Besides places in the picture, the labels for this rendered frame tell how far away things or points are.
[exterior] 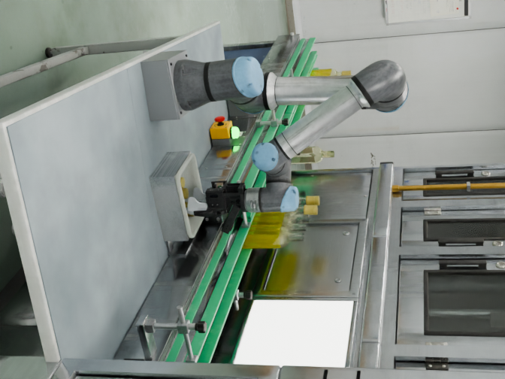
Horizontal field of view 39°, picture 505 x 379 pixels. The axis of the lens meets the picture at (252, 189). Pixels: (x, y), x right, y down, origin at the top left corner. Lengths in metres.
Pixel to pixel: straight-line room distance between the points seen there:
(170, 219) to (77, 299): 0.53
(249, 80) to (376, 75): 0.35
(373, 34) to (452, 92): 1.14
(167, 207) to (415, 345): 0.81
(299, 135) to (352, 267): 0.58
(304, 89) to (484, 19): 6.19
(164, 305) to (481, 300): 0.95
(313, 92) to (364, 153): 6.68
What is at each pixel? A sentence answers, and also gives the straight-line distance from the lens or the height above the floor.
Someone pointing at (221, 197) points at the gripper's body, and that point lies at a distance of 2.10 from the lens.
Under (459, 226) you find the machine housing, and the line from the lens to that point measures 2.61.
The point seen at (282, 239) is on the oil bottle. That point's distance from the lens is 2.27.
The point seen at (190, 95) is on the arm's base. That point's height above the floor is 0.88.
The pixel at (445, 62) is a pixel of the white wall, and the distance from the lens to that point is 8.32.
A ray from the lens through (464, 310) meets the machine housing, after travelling 2.22.
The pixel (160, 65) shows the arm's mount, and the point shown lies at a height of 0.81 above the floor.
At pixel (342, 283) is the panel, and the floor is 1.26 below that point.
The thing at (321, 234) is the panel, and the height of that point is 1.16.
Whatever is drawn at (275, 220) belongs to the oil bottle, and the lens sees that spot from 2.34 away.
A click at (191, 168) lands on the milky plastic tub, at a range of 2.20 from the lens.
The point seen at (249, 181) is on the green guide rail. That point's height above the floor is 0.95.
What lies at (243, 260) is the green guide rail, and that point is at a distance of 2.27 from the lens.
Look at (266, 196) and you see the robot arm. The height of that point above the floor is 1.07.
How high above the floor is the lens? 1.55
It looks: 14 degrees down
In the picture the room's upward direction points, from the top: 88 degrees clockwise
